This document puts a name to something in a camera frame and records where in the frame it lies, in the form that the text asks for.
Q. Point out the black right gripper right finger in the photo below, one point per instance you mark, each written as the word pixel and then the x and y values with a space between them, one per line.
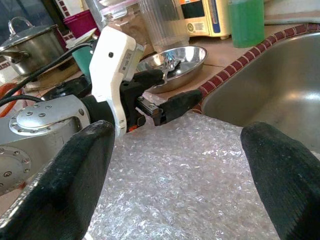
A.
pixel 287 185

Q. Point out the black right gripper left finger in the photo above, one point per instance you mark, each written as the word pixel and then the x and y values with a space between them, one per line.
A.
pixel 57 190

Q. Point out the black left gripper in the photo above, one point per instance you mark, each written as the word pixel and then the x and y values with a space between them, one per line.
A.
pixel 130 100

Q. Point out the silver metal fork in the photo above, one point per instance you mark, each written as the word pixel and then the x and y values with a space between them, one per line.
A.
pixel 165 75

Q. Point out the beige kitchen appliance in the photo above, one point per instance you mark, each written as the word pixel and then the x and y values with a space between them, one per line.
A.
pixel 215 25

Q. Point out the shiny steel bowl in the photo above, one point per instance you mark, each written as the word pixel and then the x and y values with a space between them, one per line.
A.
pixel 192 57

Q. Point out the clear container pink lid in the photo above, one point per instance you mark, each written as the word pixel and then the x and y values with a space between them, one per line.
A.
pixel 117 20

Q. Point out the clear bubble wrap sheet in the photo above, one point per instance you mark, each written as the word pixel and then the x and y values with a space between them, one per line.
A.
pixel 175 175

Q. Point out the teal cup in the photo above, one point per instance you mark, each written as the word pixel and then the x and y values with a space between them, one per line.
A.
pixel 82 60

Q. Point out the white plate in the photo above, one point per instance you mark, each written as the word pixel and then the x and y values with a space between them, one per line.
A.
pixel 80 40

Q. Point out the stainless steel sink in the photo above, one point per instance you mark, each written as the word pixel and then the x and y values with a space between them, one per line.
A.
pixel 275 87

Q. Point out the black round lid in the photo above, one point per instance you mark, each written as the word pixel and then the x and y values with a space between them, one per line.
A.
pixel 62 87

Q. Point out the green dish soap bottle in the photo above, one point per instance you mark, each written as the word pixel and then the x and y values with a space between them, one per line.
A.
pixel 246 25

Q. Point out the magenta plastic container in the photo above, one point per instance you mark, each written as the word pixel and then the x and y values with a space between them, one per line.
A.
pixel 82 22

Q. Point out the beige wooden board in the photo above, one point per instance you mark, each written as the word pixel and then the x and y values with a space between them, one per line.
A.
pixel 50 80

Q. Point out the stainless steel pot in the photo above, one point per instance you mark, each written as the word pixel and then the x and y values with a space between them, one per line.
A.
pixel 37 58

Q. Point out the glass pot lid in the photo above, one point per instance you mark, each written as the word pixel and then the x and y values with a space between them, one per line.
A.
pixel 25 37

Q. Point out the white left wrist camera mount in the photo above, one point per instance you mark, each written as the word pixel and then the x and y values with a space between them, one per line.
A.
pixel 110 75

